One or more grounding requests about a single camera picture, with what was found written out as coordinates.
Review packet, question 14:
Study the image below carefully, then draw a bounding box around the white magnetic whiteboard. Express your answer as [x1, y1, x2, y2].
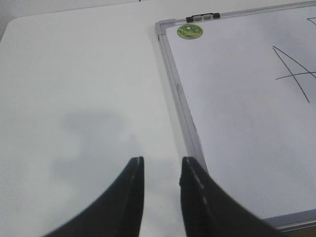
[155, 0, 316, 232]

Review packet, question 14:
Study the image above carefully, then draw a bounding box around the round green magnet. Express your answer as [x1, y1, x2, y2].
[177, 24, 203, 40]

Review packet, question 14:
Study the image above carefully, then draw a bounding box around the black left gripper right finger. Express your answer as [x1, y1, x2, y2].
[179, 157, 283, 237]

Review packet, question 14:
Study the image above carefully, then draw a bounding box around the black grey board hanger clip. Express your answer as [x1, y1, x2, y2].
[186, 13, 221, 23]

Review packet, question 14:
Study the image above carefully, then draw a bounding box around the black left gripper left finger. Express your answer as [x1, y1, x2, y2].
[46, 157, 144, 237]

